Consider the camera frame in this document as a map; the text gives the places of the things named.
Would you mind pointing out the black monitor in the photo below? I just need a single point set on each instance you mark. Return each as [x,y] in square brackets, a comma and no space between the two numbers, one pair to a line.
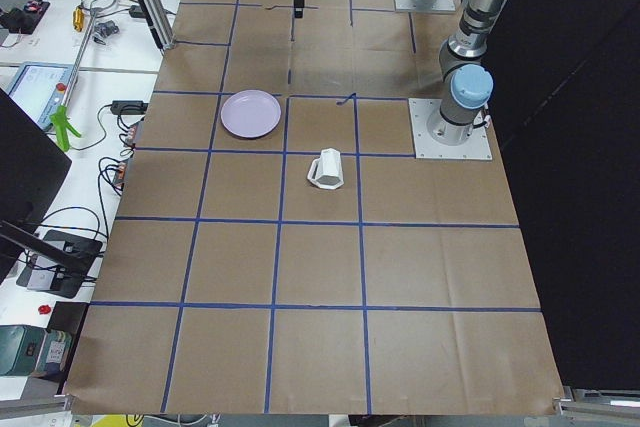
[33,168]

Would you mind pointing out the green box device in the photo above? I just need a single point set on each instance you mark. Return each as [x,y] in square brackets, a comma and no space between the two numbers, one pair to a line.
[20,349]

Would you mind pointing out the yellow hand tool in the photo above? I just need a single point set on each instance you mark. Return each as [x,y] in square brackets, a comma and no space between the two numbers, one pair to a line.
[78,19]

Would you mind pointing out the black power adapter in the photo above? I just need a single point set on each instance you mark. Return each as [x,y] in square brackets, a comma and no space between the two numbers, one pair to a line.
[128,107]

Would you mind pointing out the white faceted cup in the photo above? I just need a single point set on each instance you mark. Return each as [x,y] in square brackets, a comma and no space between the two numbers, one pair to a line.
[326,171]

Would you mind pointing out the lilac round plate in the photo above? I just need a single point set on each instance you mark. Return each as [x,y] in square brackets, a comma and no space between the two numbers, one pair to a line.
[250,114]

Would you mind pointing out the black monitor stand base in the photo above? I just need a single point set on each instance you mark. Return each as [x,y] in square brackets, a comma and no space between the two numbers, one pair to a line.
[62,265]

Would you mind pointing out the teach pendant tablet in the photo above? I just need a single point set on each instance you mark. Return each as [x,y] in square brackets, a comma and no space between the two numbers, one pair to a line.
[37,88]

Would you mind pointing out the green handled reach grabber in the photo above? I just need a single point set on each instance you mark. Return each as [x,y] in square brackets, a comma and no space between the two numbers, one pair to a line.
[59,118]

